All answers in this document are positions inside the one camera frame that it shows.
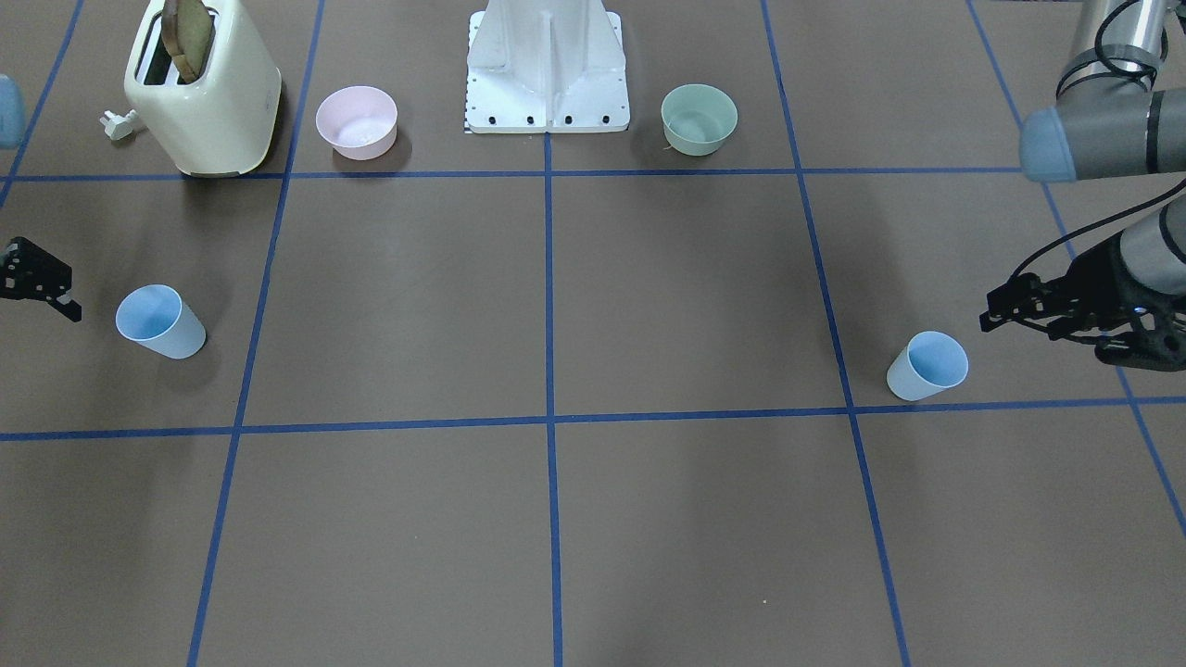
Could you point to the cream toaster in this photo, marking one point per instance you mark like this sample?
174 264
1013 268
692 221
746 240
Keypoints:
222 124

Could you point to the green bowl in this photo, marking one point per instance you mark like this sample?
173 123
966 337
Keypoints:
698 118

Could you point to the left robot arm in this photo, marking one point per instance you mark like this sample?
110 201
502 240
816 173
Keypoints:
1109 120

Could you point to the blue cup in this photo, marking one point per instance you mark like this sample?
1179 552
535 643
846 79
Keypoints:
930 363
155 316

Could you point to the toast slice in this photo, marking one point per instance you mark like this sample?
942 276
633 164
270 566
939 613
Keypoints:
187 35

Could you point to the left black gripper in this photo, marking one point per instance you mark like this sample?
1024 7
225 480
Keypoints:
1091 281

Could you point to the toaster power plug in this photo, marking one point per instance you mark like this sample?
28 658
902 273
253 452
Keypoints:
118 127

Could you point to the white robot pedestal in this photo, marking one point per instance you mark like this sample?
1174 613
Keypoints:
546 66

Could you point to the pink bowl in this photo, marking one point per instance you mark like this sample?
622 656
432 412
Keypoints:
359 123

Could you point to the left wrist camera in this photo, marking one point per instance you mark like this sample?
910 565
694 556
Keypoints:
1154 342

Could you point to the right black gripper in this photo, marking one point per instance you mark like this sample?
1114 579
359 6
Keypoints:
30 273

